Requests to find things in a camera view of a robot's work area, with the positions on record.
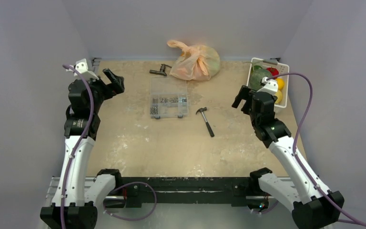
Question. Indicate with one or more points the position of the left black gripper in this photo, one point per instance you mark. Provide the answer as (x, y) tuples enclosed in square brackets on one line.
[(115, 87)]

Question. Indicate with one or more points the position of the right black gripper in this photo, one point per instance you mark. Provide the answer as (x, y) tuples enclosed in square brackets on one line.
[(249, 99)]

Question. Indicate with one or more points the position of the orange plastic bag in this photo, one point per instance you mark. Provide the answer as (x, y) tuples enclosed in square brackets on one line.
[(196, 62)]

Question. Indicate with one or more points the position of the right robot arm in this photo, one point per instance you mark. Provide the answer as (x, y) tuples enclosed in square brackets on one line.
[(311, 202)]

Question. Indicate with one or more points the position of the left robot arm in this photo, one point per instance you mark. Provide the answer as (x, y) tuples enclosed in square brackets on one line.
[(74, 206)]

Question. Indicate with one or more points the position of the green fake melon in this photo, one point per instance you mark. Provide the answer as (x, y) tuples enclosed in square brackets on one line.
[(256, 78)]

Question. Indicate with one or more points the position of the yellow fake lemon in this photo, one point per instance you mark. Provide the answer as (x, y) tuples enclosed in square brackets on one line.
[(279, 96)]

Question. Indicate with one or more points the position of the red fake apple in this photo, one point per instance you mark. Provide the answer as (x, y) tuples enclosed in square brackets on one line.
[(273, 71)]

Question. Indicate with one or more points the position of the orange fake fruit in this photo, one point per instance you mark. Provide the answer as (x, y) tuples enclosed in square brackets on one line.
[(280, 83)]

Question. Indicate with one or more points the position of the small black hammer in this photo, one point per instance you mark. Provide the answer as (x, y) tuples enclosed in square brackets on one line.
[(202, 110)]

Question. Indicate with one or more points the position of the white plastic basket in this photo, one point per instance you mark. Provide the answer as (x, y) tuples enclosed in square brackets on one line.
[(282, 68)]

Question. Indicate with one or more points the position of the clear plastic screw organizer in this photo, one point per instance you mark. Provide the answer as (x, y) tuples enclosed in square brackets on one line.
[(168, 98)]

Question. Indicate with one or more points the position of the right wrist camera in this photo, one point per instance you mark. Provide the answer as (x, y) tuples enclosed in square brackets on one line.
[(269, 86)]

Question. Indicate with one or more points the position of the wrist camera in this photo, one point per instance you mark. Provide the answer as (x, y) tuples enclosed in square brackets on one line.
[(83, 68), (269, 86)]

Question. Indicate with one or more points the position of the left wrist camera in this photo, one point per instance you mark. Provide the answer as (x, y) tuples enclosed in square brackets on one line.
[(83, 68)]

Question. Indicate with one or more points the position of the black T-handle tool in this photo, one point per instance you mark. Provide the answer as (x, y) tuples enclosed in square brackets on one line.
[(161, 71)]

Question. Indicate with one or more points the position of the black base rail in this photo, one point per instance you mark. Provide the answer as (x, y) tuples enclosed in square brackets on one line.
[(235, 191)]

